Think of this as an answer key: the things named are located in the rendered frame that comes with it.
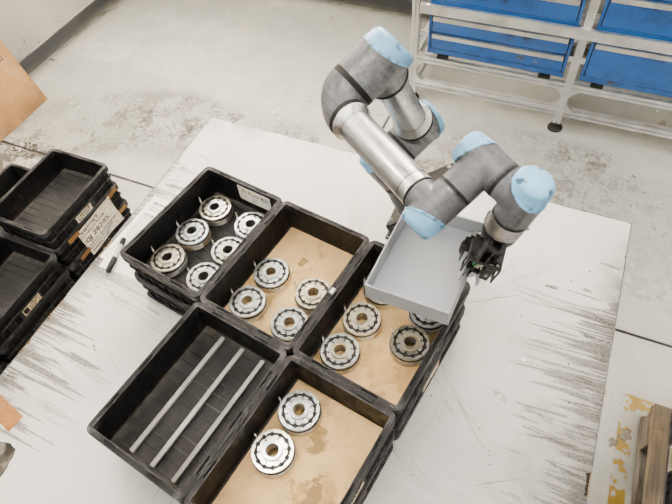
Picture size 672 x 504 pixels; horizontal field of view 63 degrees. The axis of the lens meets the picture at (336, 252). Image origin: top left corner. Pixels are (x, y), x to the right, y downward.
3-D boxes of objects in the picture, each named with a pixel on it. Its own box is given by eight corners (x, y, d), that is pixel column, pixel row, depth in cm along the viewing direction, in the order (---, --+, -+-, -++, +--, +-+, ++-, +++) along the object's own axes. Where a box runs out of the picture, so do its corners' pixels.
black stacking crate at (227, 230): (216, 190, 184) (208, 166, 174) (289, 224, 173) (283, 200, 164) (133, 277, 165) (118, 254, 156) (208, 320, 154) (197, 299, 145)
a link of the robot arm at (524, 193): (533, 153, 98) (569, 186, 95) (507, 190, 107) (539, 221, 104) (504, 170, 95) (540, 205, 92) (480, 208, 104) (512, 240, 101)
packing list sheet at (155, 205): (150, 194, 200) (149, 193, 199) (204, 211, 193) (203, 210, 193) (93, 264, 183) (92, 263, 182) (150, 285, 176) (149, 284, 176)
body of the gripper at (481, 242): (456, 271, 115) (478, 241, 105) (465, 240, 120) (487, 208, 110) (491, 285, 115) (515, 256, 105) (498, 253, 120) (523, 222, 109)
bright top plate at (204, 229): (189, 215, 172) (189, 214, 171) (215, 226, 168) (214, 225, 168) (169, 238, 167) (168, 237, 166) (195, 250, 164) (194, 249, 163)
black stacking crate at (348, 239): (290, 225, 173) (284, 200, 164) (371, 263, 162) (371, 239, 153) (209, 321, 154) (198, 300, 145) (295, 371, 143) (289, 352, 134)
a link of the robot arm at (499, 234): (495, 194, 106) (535, 210, 106) (486, 208, 110) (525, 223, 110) (488, 223, 102) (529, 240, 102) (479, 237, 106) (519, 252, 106)
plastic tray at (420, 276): (408, 214, 142) (408, 201, 138) (484, 236, 135) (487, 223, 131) (365, 296, 128) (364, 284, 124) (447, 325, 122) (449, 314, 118)
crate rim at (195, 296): (209, 170, 176) (207, 164, 174) (285, 204, 165) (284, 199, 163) (120, 258, 157) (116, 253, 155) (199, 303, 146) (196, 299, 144)
